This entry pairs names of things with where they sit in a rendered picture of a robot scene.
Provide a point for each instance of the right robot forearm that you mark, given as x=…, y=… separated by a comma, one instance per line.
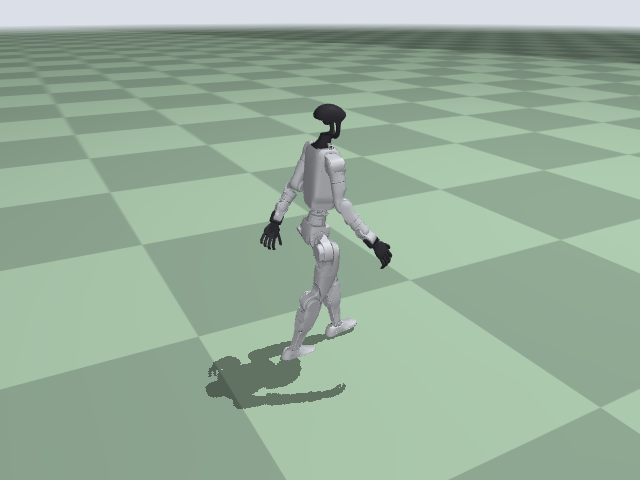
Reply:
x=352, y=219

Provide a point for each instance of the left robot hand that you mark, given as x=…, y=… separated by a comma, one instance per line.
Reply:
x=271, y=231

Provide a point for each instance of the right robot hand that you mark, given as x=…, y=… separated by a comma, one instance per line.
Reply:
x=381, y=251

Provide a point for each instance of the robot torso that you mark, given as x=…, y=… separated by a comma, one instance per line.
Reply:
x=317, y=193

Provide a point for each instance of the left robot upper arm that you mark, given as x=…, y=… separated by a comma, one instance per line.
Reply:
x=297, y=179

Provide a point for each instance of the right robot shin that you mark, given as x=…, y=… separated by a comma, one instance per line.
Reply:
x=304, y=322

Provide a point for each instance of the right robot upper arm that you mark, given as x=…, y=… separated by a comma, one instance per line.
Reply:
x=335, y=168

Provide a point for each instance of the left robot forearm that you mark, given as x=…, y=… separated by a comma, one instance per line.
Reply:
x=281, y=206

